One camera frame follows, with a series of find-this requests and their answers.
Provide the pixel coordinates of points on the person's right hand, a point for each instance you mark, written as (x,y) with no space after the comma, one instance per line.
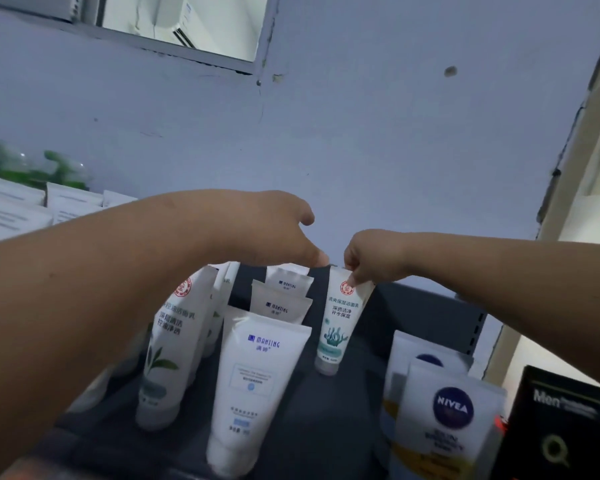
(380,257)

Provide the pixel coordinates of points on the person's left hand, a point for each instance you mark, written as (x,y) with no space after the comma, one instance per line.
(265,229)

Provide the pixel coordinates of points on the seaweed print white tube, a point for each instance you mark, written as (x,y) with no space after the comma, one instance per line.
(340,324)

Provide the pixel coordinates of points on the row of green-leaf tubes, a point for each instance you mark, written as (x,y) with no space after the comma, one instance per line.
(165,354)

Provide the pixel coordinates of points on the dark grey shelf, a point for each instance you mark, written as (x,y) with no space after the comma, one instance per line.
(330,424)

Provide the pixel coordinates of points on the black Mentholatum tube orange band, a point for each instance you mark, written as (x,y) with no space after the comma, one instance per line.
(555,429)

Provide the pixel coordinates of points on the rows of plain white tubes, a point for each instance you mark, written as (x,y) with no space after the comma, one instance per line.
(10,214)

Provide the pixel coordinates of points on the person's right forearm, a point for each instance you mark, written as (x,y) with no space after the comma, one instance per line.
(530,294)

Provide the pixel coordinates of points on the person's left forearm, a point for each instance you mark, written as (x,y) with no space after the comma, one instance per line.
(80,304)

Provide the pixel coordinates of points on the white air conditioner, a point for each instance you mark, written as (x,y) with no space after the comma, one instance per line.
(182,29)

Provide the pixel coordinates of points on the grey framed window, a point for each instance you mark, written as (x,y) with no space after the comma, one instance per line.
(30,12)

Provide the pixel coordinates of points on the wooden door frame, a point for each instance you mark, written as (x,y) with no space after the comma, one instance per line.
(580,159)

